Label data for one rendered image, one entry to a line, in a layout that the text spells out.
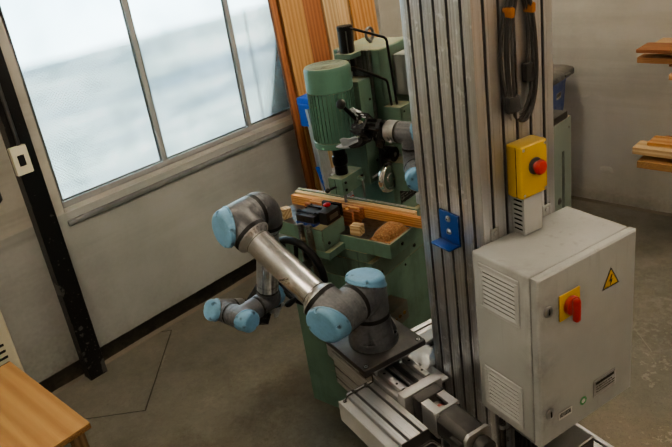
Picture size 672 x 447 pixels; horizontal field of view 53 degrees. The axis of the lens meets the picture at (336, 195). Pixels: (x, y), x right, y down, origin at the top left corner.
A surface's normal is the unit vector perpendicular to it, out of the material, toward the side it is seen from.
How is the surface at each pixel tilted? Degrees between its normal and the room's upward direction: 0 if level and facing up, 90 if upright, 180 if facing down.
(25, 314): 90
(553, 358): 90
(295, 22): 87
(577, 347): 90
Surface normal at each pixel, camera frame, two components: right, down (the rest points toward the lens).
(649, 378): -0.14, -0.91
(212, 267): 0.73, 0.17
